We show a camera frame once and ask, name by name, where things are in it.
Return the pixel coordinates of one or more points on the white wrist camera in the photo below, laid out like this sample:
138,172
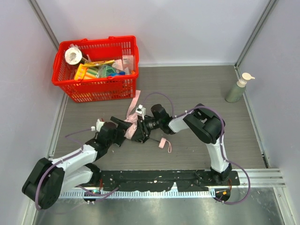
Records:
141,111
98,125

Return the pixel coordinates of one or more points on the white tape roll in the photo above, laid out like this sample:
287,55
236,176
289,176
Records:
73,56

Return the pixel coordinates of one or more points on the aluminium frame rail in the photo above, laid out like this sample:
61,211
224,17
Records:
252,178

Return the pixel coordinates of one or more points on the yellow snack packet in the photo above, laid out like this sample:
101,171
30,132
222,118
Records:
98,63

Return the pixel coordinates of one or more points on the orange yellow snack box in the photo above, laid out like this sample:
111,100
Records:
84,73

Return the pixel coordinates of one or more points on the white pink small box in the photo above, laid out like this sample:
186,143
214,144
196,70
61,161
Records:
128,61

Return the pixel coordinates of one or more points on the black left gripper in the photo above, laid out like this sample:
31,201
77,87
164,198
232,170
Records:
119,135

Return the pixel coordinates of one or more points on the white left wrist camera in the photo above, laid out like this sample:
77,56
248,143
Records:
98,125

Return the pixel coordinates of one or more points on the red plastic shopping basket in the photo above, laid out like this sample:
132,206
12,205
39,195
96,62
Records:
100,89

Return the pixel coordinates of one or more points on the green pump soap bottle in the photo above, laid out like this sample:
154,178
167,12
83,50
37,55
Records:
238,89

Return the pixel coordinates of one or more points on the green packaged item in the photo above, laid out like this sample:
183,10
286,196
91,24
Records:
107,70

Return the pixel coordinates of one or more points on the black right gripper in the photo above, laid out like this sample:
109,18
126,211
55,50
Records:
143,131

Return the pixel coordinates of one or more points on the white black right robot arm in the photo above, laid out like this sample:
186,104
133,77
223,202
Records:
203,122

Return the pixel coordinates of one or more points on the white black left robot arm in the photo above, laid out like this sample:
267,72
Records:
49,178

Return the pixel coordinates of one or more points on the white slotted cable duct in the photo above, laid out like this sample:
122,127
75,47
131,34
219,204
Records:
173,193

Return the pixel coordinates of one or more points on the pink folding umbrella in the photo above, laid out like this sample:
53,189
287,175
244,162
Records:
133,118

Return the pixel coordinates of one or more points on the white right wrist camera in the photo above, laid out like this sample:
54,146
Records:
141,111

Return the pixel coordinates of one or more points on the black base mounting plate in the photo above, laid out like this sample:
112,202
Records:
161,180

